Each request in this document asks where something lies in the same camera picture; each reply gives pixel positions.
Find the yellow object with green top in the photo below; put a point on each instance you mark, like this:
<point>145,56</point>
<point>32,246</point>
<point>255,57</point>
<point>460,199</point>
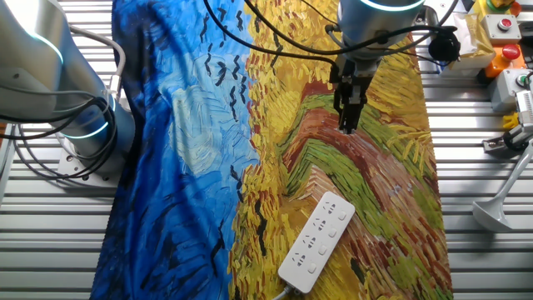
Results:
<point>485,7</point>

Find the orange emergency stop button box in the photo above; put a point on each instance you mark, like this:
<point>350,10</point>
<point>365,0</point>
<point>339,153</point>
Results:
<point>497,64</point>

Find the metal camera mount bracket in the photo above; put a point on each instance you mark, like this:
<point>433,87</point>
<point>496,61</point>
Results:
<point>493,143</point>

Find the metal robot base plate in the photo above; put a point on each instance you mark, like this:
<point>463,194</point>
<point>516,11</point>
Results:
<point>71,166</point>

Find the grey camera stand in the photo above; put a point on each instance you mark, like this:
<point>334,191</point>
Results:
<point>493,212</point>

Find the grey box with red button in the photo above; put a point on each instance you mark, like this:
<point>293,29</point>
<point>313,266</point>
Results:
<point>495,33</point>

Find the white four-socket power strip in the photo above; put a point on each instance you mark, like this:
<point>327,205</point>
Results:
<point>308,250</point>

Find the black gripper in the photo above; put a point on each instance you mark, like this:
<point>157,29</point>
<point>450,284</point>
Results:
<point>354,75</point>

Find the white camera with grille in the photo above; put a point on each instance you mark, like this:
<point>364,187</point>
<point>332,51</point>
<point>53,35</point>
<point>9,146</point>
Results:
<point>525,104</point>

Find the grey box with green button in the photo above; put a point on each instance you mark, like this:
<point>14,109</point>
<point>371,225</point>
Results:
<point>501,89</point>

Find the small yellow plastic piece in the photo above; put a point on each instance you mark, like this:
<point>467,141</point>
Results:
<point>510,121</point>

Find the white blue cardboard box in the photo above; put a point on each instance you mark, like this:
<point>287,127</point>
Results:
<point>470,63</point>

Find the painted wheatfield print cloth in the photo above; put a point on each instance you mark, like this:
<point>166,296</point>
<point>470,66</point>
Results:
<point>175,166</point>

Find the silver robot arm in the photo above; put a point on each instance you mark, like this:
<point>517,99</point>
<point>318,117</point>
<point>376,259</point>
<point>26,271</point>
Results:
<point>41,62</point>

